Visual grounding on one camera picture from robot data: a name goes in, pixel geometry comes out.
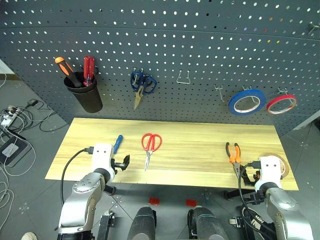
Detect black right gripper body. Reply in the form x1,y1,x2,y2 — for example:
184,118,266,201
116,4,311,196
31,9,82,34
248,168,261,187

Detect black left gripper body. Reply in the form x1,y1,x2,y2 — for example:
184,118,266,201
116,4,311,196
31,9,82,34
110,158,126,174

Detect dark grey metal pegboard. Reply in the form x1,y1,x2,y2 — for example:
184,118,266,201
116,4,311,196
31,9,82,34
0,0,320,138

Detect black table leg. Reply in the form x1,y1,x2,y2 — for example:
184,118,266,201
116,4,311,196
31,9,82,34
222,188,257,201
103,184,120,197

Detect orange black pliers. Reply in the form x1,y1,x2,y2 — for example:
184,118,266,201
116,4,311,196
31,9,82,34
225,141,243,179

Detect brown tape roll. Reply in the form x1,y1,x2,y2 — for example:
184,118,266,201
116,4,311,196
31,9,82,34
259,152,291,179

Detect dark rounded shape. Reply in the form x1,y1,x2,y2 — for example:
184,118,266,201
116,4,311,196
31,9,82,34
125,205,157,240
187,205,227,240

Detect blue tape roll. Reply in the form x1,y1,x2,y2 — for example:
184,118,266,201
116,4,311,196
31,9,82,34
227,88,267,117

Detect black cup holder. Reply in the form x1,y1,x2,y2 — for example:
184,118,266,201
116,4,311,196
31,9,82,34
63,70,104,114

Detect red tape roll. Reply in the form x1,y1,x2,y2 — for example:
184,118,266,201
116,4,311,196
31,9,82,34
265,94,298,116

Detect black flat box device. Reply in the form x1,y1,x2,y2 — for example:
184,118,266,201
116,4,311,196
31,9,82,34
0,136,32,168

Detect white shoe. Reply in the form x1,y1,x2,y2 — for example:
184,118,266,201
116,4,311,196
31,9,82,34
20,231,39,240

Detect white power strip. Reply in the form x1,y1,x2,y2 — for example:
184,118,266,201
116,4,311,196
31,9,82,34
0,105,20,126

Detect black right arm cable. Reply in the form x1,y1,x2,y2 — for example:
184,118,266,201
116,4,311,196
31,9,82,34
237,160,276,234

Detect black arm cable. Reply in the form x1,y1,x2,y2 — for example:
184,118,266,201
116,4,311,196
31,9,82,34
237,160,276,234
60,147,95,206

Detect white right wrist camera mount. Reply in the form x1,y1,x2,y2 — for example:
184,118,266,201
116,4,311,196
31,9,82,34
254,155,283,190

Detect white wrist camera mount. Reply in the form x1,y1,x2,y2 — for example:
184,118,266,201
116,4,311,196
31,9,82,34
90,142,117,176
254,155,283,190

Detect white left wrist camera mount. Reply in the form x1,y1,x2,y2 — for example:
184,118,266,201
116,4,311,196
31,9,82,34
90,142,117,176

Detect blue handled screwdriver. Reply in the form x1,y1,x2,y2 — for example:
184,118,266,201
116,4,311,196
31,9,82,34
112,134,124,155

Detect red handled scissors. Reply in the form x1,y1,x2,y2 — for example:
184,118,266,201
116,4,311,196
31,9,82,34
141,132,163,172

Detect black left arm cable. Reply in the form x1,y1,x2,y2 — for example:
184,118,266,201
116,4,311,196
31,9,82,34
60,147,95,206

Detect black floor cable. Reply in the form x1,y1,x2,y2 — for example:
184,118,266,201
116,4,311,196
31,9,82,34
23,99,70,133

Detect blue handled scissors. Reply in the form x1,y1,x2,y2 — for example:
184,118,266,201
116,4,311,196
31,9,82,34
129,70,159,111

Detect silver wire loop hook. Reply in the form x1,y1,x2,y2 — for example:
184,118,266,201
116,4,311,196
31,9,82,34
176,70,191,85

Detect red handled screwdriver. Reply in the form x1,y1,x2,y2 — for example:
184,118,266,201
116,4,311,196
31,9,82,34
82,55,96,87

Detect white floor cable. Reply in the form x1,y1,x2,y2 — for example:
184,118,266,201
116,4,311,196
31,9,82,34
0,139,37,221

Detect orange black handled screwdriver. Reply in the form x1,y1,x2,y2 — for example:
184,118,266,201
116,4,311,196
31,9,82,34
54,56,83,89

